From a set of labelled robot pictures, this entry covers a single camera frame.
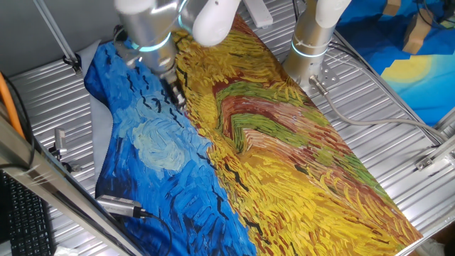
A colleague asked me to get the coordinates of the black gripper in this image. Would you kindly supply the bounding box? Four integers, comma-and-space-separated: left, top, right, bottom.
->
159, 73, 186, 107

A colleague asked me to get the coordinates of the short wooden block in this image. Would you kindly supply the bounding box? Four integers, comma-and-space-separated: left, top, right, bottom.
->
382, 0, 403, 17

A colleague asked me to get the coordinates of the tall wooden block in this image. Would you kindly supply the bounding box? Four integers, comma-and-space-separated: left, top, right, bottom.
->
402, 6, 437, 55

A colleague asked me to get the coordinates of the white power strip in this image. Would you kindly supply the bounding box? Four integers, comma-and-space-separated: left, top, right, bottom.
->
241, 0, 274, 29

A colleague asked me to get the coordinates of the Van Gogh wheatfield print cloth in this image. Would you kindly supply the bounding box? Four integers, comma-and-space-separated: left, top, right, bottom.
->
76, 14, 424, 256

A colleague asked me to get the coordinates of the metal pole with clamp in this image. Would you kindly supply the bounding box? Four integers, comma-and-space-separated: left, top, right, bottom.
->
33, 0, 83, 77

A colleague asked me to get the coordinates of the black keyboard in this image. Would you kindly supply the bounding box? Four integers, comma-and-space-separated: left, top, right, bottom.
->
0, 170, 58, 256

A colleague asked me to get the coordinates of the blue cloth with yellow sun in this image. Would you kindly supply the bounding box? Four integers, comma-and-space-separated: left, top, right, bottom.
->
335, 0, 455, 128

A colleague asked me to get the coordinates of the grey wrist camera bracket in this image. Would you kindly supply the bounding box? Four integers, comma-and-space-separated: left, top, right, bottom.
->
115, 41, 140, 70

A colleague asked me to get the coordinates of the silver cylindrical camera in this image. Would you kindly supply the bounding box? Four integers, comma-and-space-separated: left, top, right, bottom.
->
95, 193, 153, 219

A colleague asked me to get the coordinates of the grey base cable with connector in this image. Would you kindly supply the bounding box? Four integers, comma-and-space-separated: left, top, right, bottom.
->
308, 75, 451, 142

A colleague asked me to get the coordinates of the black silver-camera cable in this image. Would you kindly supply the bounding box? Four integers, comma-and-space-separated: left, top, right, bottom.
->
141, 210, 174, 256

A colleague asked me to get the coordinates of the thin black cable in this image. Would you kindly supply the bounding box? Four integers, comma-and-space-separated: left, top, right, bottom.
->
0, 73, 36, 170

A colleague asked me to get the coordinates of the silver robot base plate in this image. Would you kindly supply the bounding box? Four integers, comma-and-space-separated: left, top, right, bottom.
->
304, 62, 341, 97

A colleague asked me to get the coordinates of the aluminium frame beam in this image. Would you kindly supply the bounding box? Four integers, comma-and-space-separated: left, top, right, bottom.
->
0, 102, 145, 256

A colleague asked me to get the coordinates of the orange hose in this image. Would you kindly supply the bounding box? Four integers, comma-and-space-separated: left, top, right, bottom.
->
0, 70, 26, 140

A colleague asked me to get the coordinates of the aluminium profile with corner bracket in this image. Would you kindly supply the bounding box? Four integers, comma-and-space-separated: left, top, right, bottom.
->
414, 133, 455, 173

